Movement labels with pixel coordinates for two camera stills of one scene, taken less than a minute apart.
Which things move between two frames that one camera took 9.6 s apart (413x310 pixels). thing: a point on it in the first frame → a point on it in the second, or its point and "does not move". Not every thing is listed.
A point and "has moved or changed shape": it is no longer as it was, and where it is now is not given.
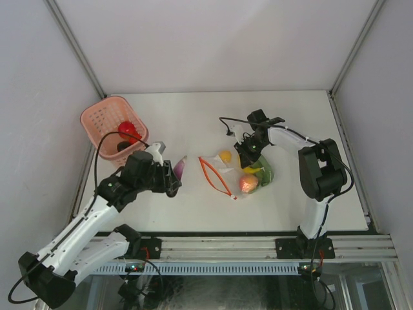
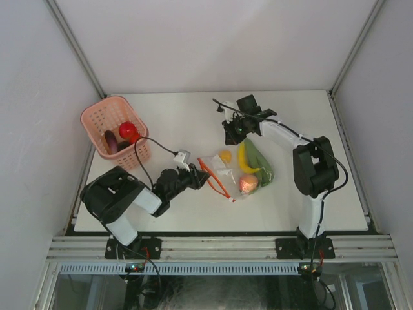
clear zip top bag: (225, 170) does not move
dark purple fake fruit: (122, 144) does not move
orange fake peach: (248, 183) does not move
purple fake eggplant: (179, 167) has moved or changed shape
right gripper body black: (251, 148) → (237, 129)
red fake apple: (128, 128) does not move
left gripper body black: (162, 179) → (191, 179)
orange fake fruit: (226, 155) does not move
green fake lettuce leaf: (266, 174) does not move
